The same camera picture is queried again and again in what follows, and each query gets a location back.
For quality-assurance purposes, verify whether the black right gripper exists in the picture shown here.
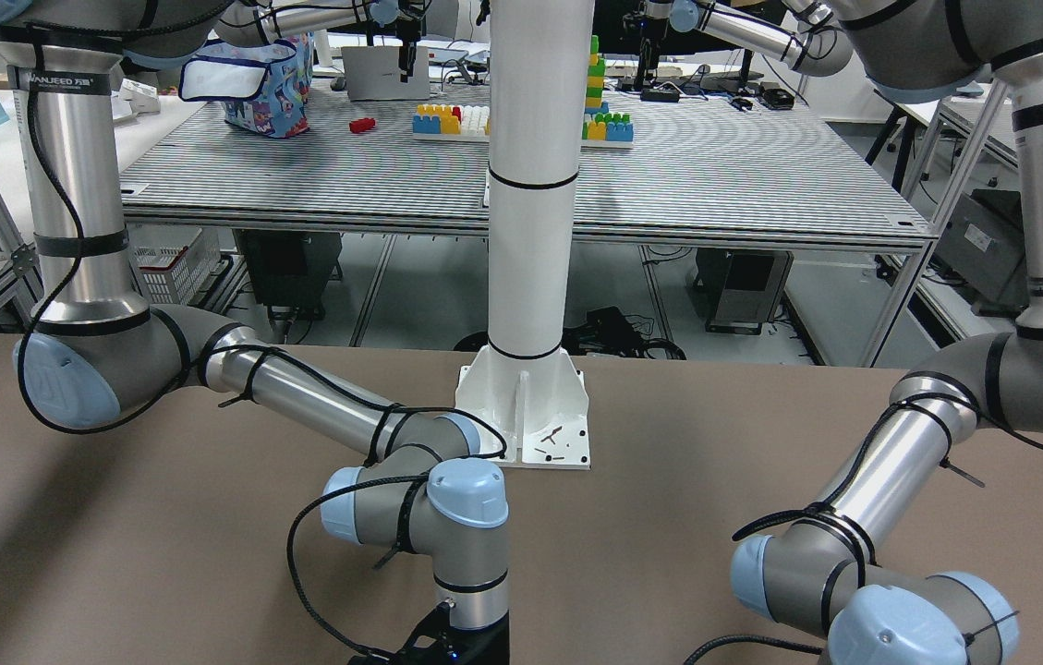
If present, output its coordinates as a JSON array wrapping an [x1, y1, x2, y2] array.
[[433, 623, 510, 664]]

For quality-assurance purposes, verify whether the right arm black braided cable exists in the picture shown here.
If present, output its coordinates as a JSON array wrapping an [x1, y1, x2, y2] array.
[[18, 36, 508, 661]]

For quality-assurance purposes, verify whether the grey control box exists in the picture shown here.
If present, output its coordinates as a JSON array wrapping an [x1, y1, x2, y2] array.
[[234, 230, 341, 320], [693, 248, 793, 335]]

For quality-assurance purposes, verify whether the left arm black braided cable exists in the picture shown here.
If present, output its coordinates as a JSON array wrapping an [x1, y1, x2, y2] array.
[[683, 110, 1043, 665]]

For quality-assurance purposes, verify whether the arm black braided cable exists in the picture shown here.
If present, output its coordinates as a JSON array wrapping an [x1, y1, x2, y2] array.
[[18, 36, 508, 661], [683, 110, 1043, 665]]

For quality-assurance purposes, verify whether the aluminium slatted workbench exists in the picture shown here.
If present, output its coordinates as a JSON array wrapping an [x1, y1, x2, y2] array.
[[31, 79, 1012, 369]]

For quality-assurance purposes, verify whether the red toy block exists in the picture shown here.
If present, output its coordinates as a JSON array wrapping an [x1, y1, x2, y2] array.
[[348, 117, 377, 134]]

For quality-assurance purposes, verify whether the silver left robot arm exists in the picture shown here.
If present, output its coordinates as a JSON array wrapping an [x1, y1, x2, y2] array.
[[731, 1, 1043, 664]]

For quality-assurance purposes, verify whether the white plastic basket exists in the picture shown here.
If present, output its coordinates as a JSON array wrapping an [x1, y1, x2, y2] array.
[[128, 224, 220, 306]]

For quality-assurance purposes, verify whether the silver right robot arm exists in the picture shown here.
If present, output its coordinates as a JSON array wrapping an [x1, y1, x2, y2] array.
[[0, 1, 510, 664]]

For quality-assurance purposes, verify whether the colourful patterned bag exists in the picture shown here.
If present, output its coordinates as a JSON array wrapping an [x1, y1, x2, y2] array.
[[178, 33, 314, 139]]

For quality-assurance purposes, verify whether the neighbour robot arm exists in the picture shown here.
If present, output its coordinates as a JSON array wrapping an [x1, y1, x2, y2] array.
[[213, 1, 430, 83]]

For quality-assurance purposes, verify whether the silver laptop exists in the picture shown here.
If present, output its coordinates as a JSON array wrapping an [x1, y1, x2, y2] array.
[[341, 45, 430, 102]]

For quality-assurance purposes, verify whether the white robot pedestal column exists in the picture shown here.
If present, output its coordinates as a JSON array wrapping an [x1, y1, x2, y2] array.
[[456, 1, 595, 470]]

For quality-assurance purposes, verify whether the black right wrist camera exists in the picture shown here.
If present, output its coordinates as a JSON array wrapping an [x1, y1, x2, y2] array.
[[348, 602, 459, 664]]

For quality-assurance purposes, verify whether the colourful toy brick set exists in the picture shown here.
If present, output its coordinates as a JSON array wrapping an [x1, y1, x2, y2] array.
[[411, 35, 636, 149]]

